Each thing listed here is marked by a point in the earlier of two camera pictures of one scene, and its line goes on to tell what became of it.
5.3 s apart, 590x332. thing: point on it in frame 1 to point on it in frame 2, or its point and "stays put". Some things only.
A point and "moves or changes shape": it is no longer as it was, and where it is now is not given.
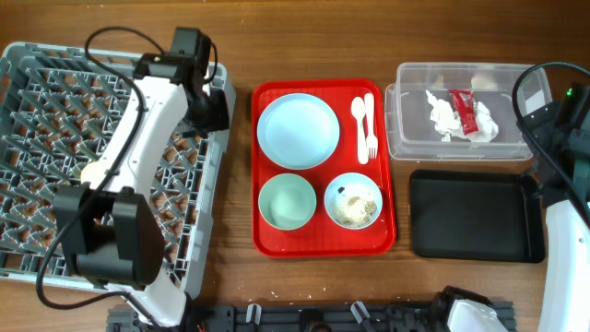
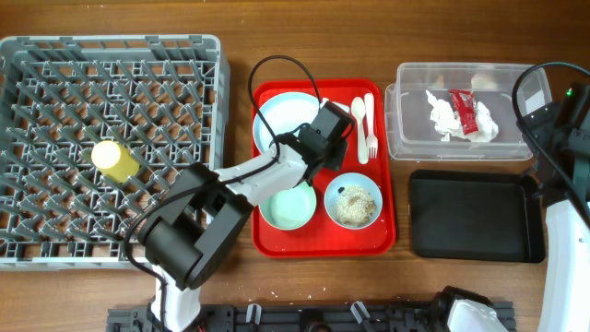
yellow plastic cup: x=93 y=172 moves or changes shape
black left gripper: x=220 y=123 to x=337 y=162
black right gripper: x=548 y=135 stays put
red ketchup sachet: x=464 y=101 stays put
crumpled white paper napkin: x=446 y=123 stays put
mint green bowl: x=287 y=201 stays put
